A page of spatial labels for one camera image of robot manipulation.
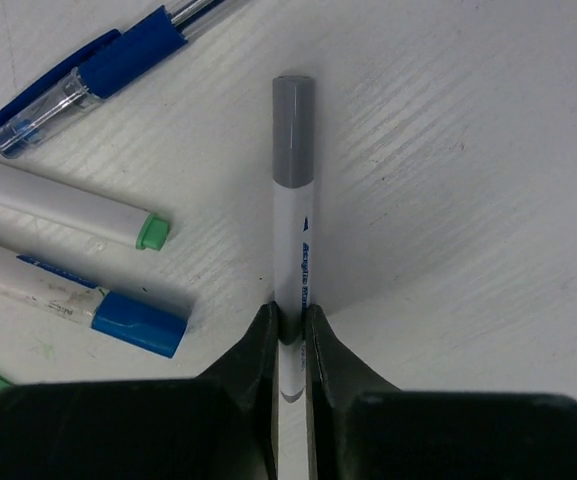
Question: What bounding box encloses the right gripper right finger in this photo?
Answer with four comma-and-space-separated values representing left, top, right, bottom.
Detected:
305, 305, 577, 479

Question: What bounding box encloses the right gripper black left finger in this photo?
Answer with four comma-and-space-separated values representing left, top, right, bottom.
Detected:
0, 303, 279, 479

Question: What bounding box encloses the blue capped white marker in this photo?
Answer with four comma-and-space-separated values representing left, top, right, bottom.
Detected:
0, 247, 187, 358

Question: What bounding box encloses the green capped white marker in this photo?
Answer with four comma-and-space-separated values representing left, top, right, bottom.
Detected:
0, 163, 170, 251

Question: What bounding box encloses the grey capped white pen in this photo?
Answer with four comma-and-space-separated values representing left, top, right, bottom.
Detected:
272, 75, 315, 403

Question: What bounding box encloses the blue ballpoint pen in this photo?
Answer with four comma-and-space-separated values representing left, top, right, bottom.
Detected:
0, 1, 222, 159

